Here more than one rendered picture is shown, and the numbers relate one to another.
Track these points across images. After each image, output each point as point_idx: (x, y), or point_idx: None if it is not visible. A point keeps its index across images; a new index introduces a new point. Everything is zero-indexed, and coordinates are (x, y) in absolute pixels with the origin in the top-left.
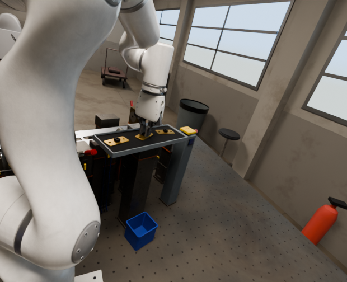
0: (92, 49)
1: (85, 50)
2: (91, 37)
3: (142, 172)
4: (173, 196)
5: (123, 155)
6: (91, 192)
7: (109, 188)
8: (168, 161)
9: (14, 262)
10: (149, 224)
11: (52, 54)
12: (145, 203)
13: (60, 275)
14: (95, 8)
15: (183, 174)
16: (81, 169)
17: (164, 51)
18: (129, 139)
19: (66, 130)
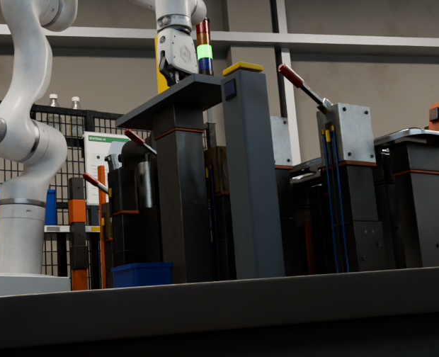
0: (20, 18)
1: (17, 20)
2: (12, 13)
3: (163, 163)
4: (243, 263)
5: (122, 122)
6: (18, 106)
7: (224, 254)
8: (333, 203)
9: (20, 175)
10: (154, 279)
11: (10, 30)
12: (183, 248)
13: (8, 180)
14: (3, 2)
15: (247, 188)
16: (24, 93)
17: None
18: None
19: (20, 66)
